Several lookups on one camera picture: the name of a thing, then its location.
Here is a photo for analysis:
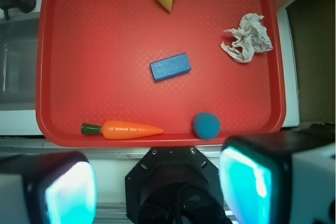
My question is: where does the red plastic tray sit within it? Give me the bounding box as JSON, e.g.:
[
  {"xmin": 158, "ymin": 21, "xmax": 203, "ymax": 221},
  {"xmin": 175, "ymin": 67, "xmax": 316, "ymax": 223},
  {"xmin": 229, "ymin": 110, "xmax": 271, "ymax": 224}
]
[{"xmin": 36, "ymin": 0, "xmax": 286, "ymax": 148}]

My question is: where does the steel sink basin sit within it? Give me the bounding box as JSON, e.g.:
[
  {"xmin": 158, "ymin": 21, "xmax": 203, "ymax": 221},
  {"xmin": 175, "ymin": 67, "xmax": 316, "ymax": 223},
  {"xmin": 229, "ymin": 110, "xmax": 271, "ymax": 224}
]
[{"xmin": 1, "ymin": 18, "xmax": 39, "ymax": 111}]

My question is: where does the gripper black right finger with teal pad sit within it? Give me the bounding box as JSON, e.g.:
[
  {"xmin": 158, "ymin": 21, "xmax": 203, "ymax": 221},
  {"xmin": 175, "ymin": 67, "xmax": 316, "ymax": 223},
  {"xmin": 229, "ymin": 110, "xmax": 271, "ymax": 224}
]
[{"xmin": 219, "ymin": 129, "xmax": 335, "ymax": 223}]

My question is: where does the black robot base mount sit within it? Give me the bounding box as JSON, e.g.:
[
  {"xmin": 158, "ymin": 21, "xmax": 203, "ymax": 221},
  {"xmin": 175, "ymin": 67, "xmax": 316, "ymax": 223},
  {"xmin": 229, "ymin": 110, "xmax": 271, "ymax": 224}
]
[{"xmin": 125, "ymin": 146, "xmax": 232, "ymax": 223}]

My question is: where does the crumpled white paper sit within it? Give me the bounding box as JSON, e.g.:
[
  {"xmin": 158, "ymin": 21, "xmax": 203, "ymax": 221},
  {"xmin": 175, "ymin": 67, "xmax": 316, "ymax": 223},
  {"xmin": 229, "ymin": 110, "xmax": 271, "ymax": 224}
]
[{"xmin": 220, "ymin": 13, "xmax": 273, "ymax": 63}]

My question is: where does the orange toy carrot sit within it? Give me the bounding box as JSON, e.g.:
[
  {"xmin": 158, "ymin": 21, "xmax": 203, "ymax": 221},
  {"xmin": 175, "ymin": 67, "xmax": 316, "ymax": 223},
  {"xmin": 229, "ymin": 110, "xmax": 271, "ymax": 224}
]
[{"xmin": 81, "ymin": 120, "xmax": 164, "ymax": 140}]

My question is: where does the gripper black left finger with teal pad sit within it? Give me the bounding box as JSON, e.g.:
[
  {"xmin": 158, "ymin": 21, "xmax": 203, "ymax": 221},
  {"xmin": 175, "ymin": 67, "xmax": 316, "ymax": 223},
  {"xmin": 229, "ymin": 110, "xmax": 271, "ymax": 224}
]
[{"xmin": 1, "ymin": 152, "xmax": 98, "ymax": 223}]

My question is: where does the blue knitted ball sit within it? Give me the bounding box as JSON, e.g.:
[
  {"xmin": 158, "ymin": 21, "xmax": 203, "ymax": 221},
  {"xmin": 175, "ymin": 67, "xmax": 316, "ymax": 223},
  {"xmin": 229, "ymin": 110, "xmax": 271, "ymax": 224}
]
[{"xmin": 193, "ymin": 112, "xmax": 221, "ymax": 140}]

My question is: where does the blue rectangular block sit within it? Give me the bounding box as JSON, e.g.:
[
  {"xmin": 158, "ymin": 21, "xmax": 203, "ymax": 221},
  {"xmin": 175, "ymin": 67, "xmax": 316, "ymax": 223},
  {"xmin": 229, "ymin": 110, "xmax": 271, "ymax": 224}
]
[{"xmin": 150, "ymin": 53, "xmax": 192, "ymax": 82}]

